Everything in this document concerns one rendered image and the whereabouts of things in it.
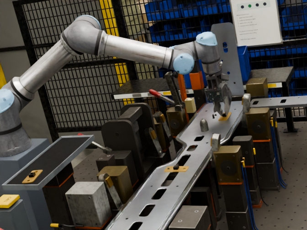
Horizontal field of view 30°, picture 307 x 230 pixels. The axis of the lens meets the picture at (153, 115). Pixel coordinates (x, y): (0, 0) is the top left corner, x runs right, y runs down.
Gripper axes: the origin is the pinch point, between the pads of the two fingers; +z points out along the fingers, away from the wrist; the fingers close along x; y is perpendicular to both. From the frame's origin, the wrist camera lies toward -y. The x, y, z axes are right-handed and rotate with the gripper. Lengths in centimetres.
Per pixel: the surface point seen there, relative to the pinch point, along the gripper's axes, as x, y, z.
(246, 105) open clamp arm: 12.2, 6.5, -5.7
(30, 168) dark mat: -43, 73, -21
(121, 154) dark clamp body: -23, 49, -11
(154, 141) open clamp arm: -17.7, 32.9, -6.3
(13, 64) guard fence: -231, -162, 28
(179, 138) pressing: -13.5, 19.3, 0.6
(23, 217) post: -35, 93, -16
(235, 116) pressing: 4.5, -0.5, 2.6
